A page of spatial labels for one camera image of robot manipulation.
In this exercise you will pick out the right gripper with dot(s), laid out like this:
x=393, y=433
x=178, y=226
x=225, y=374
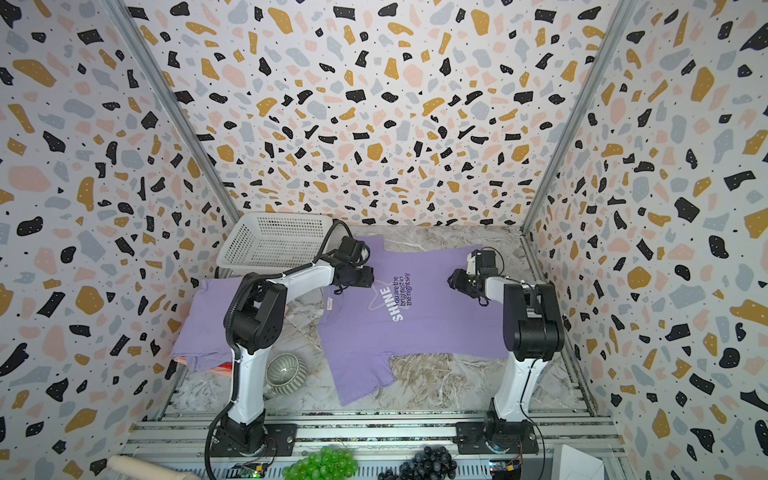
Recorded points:
x=462, y=281

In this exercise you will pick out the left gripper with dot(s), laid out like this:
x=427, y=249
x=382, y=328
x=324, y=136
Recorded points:
x=366, y=277

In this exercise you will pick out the purple SHINE t-shirt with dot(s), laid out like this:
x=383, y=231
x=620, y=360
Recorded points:
x=409, y=309

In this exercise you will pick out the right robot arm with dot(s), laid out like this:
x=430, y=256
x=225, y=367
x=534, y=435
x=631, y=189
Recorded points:
x=533, y=332

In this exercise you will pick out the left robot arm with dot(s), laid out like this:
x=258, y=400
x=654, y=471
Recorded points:
x=254, y=321

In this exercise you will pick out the folded purple t-shirt on stack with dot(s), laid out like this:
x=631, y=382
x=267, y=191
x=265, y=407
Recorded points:
x=202, y=340

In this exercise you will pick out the white plastic laundry basket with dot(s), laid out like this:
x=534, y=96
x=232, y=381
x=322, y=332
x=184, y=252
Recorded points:
x=269, y=243

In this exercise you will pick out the green grape bunch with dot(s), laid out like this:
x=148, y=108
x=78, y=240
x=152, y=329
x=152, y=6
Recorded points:
x=327, y=464

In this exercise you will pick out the dark purple grape bunch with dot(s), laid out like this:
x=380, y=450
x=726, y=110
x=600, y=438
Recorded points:
x=431, y=463

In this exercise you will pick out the right small circuit board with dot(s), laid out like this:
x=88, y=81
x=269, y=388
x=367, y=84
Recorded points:
x=505, y=470

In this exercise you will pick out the white paper box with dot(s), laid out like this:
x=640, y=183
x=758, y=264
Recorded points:
x=572, y=464

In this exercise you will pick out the small green circuit board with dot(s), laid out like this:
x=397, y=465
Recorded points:
x=249, y=471

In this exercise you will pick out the wooden rolling pin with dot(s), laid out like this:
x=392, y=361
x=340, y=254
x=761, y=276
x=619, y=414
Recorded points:
x=142, y=470

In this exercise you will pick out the right corner aluminium post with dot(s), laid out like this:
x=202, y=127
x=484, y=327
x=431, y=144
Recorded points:
x=616, y=27

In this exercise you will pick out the corner aluminium post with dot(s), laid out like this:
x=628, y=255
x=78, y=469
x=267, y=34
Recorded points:
x=122, y=20
x=616, y=27

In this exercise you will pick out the left corner aluminium post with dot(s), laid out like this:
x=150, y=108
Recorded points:
x=122, y=20

